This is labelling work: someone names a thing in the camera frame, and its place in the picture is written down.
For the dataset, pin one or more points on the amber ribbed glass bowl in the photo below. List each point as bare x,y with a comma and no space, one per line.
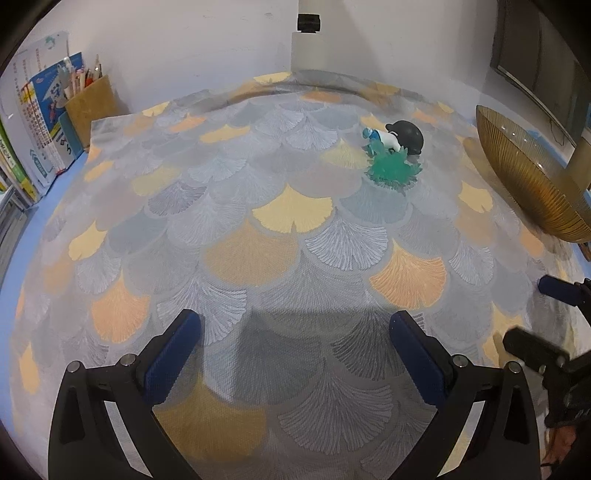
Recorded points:
537,181

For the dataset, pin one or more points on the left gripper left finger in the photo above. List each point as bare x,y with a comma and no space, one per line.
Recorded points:
83,443

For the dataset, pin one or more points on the patterned fan-motif table mat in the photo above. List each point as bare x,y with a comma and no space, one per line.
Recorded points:
252,207

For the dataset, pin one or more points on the wooden pen holder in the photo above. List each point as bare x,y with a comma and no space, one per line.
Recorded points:
97,101

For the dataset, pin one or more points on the blue white figurine toy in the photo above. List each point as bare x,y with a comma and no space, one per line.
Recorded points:
387,139

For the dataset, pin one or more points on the black monitor screen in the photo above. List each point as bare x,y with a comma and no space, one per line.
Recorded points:
529,52

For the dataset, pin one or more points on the upright books row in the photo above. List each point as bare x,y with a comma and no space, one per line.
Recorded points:
38,140

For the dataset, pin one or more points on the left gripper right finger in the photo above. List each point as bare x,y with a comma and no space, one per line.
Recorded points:
505,443

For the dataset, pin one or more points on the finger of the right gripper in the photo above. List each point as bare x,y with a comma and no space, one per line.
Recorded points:
561,290
537,353

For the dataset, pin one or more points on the person right hand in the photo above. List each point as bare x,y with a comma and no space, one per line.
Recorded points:
559,443

